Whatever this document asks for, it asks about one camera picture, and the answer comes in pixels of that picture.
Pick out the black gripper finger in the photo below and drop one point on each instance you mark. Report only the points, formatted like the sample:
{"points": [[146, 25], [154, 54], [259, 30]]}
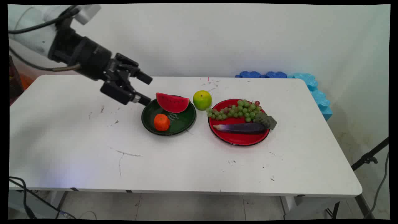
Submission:
{"points": [[118, 90], [132, 68]]}

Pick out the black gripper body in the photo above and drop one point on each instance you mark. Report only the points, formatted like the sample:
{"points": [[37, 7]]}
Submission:
{"points": [[84, 56]]}

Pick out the purple eggplant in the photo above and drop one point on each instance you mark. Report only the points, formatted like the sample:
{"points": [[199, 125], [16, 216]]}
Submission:
{"points": [[242, 128]]}

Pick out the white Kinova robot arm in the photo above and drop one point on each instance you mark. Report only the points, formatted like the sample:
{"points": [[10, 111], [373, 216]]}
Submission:
{"points": [[31, 40]]}

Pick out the red watermelon slice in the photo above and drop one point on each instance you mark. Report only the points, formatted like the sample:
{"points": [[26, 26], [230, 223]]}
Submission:
{"points": [[172, 103]]}

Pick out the orange tangerine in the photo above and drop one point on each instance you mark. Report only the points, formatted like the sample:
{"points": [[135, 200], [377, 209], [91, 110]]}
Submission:
{"points": [[161, 122]]}

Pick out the dark green plate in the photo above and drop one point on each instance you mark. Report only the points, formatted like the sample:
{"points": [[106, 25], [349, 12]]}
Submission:
{"points": [[182, 121]]}

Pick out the dark orange object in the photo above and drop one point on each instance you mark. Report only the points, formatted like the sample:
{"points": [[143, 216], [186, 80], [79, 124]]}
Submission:
{"points": [[15, 84]]}

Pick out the green yellow apple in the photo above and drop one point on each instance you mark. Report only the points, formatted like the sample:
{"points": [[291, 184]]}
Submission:
{"points": [[202, 100]]}

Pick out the green grape bunch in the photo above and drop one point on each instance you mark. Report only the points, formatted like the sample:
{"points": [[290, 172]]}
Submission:
{"points": [[239, 110]]}

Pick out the red plate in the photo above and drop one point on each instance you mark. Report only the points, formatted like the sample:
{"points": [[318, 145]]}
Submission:
{"points": [[239, 139]]}

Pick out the dark blue foam mat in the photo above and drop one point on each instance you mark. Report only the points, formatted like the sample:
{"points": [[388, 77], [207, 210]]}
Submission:
{"points": [[264, 75]]}

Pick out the green grape leaf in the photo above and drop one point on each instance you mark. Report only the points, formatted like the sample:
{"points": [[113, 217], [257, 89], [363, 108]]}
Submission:
{"points": [[267, 121]]}

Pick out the light blue foam mat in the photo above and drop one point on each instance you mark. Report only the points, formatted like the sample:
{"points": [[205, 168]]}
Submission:
{"points": [[318, 96]]}

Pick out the black tripod stand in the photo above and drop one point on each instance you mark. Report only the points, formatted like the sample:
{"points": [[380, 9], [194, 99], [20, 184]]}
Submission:
{"points": [[368, 158]]}

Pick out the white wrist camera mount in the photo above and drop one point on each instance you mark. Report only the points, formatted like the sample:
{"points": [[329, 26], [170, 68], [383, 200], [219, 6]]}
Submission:
{"points": [[88, 14]]}

